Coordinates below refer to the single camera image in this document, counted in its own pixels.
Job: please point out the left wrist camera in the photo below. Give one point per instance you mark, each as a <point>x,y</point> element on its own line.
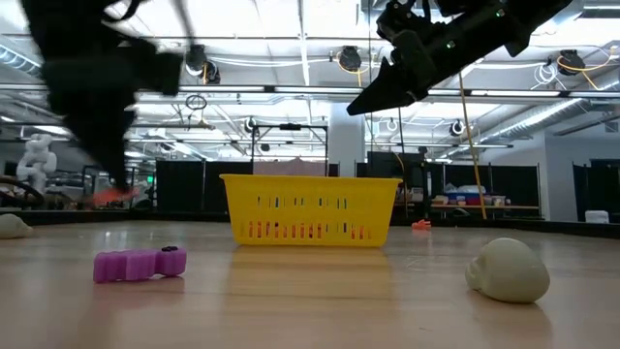
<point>164,72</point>

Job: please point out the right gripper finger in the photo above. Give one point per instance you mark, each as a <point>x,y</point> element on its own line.
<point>375,82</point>
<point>387,94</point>

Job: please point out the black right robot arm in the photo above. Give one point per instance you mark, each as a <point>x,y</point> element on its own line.
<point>508,19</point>

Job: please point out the black metal frame rig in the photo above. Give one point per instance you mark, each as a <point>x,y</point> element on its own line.
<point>290,126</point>

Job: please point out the yellow plastic basket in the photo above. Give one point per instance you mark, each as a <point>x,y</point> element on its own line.
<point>310,194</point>

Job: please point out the long ceiling light bar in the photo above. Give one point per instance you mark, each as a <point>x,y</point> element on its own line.
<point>300,89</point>

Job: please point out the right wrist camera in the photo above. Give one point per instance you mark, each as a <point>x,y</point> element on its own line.
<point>402,19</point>

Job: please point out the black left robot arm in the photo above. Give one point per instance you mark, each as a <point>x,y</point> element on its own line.
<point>63,24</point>

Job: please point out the blue red storage box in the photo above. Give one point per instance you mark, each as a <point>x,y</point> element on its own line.
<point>469,196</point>

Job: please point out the white robot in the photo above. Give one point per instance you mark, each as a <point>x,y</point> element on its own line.
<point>36,160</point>

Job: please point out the orange skeleton figure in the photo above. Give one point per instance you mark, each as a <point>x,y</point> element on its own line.
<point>421,225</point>

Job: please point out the pale skull decoration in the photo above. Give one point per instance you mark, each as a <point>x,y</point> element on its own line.
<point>12,227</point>
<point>508,271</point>

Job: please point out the purple skeleton figure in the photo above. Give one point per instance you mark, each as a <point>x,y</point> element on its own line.
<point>135,265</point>

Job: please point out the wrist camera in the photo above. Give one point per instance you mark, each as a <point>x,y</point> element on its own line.
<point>164,72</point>
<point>402,19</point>

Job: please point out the wooden side table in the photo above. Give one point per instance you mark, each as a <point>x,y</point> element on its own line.
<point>513,207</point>

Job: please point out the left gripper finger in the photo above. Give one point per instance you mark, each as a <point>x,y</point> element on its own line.
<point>121,160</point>
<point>102,165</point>

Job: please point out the pink fabric cover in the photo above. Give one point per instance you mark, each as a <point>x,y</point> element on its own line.
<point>290,166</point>

